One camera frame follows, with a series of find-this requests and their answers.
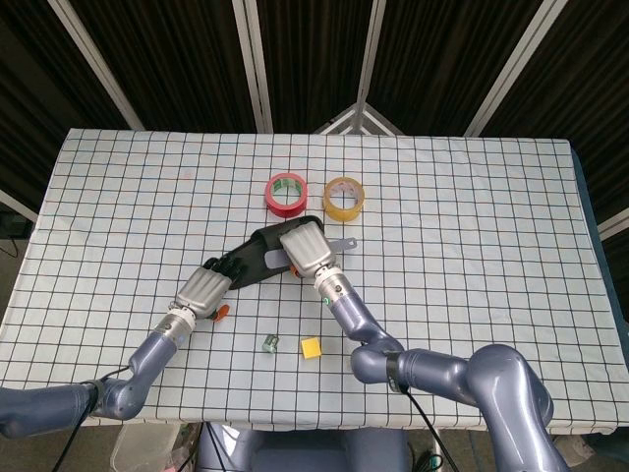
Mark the white black checked tablecloth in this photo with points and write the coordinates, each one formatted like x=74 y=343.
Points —
x=442 y=255

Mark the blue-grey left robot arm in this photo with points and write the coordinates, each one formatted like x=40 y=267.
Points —
x=145 y=351

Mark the clear plastic container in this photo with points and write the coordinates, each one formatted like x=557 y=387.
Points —
x=142 y=447

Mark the yellow cube block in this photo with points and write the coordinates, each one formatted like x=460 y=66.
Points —
x=310 y=349

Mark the small black device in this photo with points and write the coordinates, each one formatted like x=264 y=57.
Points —
x=12 y=223

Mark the dark blue under cloth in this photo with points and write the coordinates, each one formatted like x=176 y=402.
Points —
x=597 y=246

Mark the blue-grey robot torso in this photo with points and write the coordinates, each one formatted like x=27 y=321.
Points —
x=295 y=452

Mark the yellow clear tape roll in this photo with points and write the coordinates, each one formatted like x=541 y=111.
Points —
x=344 y=215

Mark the white metal stand frame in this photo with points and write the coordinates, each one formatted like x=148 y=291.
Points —
x=361 y=115

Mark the red tape roll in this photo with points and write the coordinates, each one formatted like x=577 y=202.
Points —
x=276 y=207

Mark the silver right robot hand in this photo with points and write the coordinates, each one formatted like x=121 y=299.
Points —
x=307 y=248

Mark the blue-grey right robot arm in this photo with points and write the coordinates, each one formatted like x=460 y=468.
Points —
x=442 y=373

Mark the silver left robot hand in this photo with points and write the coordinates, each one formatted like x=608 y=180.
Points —
x=204 y=292

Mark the dark folding screen panel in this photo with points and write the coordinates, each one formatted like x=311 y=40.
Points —
x=599 y=88
x=29 y=98
x=442 y=59
x=314 y=54
x=177 y=59

